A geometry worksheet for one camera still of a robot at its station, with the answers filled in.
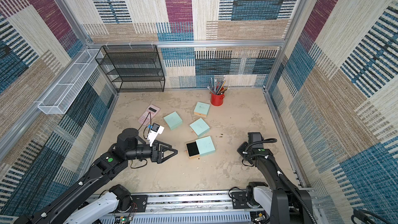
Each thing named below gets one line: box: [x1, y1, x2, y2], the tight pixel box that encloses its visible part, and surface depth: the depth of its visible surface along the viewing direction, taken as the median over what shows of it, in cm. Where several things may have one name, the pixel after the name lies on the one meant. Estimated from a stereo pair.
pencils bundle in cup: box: [207, 77, 231, 95], surface depth 108 cm
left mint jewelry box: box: [163, 110, 183, 131], surface depth 101 cm
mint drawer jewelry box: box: [185, 135, 216, 159], surface depth 90 cm
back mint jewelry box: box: [193, 101, 211, 118], surface depth 107 cm
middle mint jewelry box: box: [189, 117, 210, 138], surface depth 98 cm
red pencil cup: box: [210, 93, 225, 107], surface depth 112 cm
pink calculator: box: [137, 103, 161, 126], surface depth 108 cm
